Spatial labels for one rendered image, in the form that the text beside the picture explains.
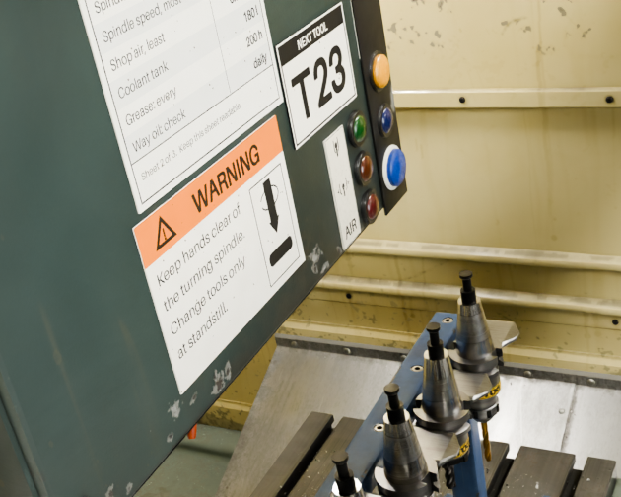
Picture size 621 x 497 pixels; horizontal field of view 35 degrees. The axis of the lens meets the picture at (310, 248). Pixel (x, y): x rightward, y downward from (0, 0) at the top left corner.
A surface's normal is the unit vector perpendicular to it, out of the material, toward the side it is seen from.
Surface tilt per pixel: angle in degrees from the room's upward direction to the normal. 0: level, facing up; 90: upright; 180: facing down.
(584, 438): 24
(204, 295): 90
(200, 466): 0
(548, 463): 0
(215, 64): 90
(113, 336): 90
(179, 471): 0
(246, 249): 90
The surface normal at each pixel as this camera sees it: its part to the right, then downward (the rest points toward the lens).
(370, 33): 0.88, 0.07
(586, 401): -0.35, -0.59
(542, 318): -0.44, 0.48
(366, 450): -0.18, -0.87
